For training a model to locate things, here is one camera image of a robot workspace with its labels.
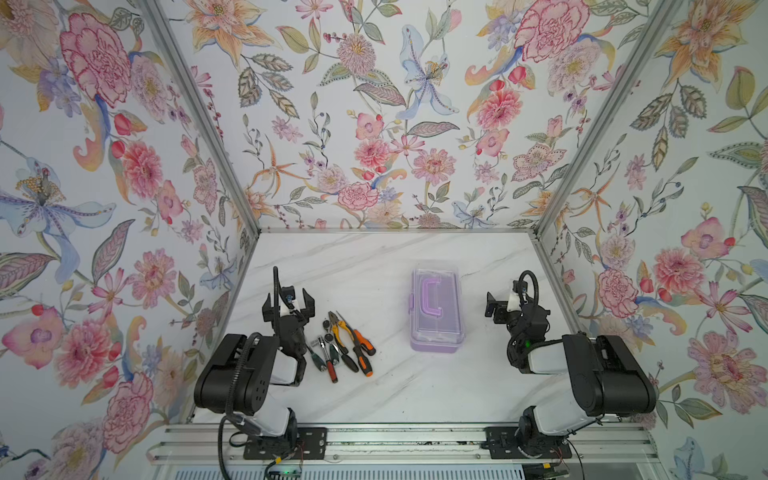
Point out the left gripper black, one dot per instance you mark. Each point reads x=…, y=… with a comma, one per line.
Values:
x=288, y=310

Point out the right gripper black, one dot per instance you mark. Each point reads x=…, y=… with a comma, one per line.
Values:
x=500, y=306

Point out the purple plastic tool box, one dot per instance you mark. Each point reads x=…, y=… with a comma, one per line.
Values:
x=435, y=312

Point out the green ratchet wrench with socket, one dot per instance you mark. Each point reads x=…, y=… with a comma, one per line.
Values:
x=332, y=349

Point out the red handled ratchet wrench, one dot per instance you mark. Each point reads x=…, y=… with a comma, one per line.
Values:
x=330, y=366

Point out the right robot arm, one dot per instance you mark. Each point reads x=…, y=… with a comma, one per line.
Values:
x=604, y=378

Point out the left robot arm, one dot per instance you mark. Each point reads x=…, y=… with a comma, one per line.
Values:
x=236, y=380

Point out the orange black short screwdriver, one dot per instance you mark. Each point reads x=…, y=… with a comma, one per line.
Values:
x=364, y=343

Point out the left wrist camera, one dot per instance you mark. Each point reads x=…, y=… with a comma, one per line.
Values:
x=288, y=294

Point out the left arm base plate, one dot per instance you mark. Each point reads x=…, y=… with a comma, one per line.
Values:
x=303, y=443

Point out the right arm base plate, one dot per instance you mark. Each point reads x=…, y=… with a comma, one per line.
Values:
x=508, y=442

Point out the aluminium mounting rail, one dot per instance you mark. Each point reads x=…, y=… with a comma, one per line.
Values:
x=410, y=443

